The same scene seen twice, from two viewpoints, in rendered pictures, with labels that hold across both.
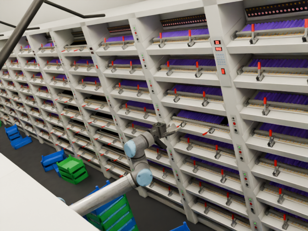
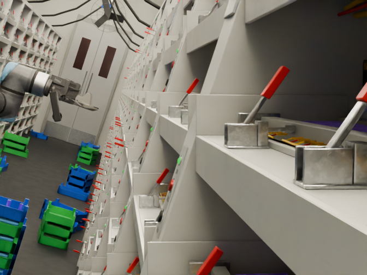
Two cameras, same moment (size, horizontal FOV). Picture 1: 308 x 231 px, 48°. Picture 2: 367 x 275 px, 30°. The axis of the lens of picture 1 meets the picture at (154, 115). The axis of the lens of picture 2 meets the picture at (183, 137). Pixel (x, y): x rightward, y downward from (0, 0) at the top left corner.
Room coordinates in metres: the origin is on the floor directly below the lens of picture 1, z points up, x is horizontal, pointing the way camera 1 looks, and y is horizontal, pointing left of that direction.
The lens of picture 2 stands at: (-0.17, -1.60, 1.14)
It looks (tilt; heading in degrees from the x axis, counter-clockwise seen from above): 2 degrees down; 27
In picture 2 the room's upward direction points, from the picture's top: 18 degrees clockwise
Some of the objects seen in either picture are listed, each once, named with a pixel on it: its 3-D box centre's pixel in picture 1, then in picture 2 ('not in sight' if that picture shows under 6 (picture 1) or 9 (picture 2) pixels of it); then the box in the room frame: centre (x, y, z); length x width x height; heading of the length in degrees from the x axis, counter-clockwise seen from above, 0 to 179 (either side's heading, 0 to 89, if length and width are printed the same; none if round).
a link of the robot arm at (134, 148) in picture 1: (135, 146); (19, 77); (1.83, 0.15, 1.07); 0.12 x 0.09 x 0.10; 124
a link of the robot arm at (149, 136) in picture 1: (146, 139); (41, 84); (1.88, 0.08, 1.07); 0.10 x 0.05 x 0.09; 34
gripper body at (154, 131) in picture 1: (156, 132); (63, 90); (1.92, 0.01, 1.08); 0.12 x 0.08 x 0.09; 124
